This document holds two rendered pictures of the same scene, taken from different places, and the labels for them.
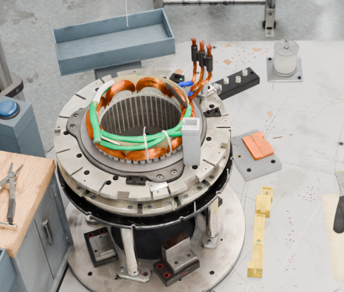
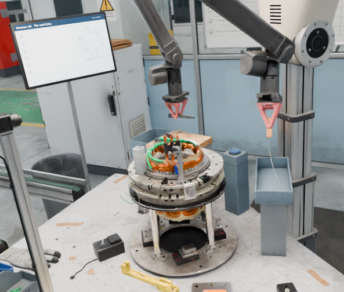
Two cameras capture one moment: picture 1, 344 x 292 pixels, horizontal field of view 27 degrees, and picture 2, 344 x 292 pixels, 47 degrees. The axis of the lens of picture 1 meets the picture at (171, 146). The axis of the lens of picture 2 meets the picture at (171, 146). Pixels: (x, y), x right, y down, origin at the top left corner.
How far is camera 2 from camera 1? 1.81 m
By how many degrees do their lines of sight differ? 89
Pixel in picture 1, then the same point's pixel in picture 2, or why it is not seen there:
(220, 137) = (147, 181)
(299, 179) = not seen: outside the picture
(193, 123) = (140, 150)
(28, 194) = not seen: hidden behind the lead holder
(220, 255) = (144, 255)
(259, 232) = (148, 278)
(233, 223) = (160, 266)
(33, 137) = (232, 175)
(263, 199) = (167, 284)
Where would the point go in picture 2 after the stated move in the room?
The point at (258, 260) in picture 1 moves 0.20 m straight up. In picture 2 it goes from (131, 272) to (122, 220)
